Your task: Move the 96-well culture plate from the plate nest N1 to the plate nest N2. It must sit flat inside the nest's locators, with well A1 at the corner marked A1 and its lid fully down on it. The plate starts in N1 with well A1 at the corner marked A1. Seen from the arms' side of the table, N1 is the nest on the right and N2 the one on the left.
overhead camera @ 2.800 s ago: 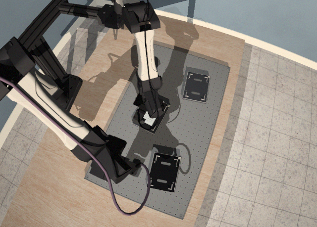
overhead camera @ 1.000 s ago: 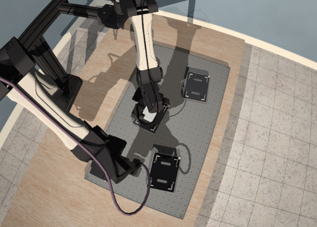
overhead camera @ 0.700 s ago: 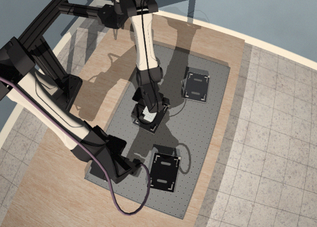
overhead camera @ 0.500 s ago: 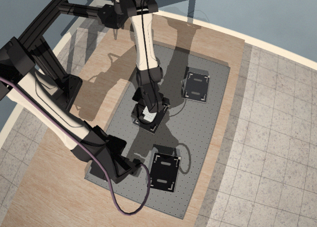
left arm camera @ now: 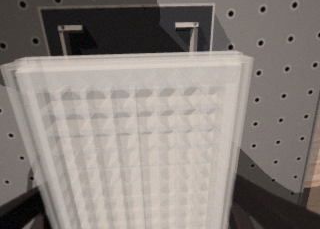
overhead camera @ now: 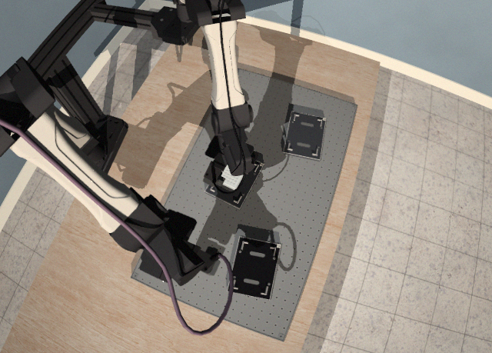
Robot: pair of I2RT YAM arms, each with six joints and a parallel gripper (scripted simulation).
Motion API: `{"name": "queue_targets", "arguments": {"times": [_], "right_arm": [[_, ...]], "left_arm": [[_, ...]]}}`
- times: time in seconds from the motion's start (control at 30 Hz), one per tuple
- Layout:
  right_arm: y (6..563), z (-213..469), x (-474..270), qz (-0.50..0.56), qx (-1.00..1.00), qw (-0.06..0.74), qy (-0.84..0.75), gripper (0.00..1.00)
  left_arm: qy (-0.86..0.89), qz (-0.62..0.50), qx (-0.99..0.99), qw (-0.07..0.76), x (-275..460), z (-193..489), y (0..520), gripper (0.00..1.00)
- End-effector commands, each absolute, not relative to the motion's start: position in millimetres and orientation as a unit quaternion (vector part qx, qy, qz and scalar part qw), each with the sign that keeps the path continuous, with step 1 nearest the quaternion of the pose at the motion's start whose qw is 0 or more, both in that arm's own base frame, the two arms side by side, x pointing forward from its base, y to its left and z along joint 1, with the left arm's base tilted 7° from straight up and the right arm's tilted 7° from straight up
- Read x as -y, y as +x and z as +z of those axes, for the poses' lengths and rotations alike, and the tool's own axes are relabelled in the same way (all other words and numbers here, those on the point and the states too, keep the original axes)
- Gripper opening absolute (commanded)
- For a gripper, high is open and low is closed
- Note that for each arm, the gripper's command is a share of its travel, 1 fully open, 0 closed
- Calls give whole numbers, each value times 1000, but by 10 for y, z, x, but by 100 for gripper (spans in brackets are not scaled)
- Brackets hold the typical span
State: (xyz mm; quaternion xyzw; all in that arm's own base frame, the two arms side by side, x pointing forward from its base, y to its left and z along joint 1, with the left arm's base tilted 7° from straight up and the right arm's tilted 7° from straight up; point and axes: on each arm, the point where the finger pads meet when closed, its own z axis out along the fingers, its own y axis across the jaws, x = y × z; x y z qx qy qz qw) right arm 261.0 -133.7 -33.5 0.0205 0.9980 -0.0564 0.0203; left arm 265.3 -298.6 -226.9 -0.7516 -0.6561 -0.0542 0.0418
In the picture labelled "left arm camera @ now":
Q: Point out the grey perforated base plate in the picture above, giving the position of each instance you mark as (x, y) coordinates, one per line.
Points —
(283, 37)

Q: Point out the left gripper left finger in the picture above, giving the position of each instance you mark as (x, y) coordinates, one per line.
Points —
(17, 213)

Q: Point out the clear plastic plate lid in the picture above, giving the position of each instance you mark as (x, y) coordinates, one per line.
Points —
(133, 143)

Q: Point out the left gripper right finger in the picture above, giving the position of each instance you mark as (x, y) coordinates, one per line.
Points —
(269, 210)

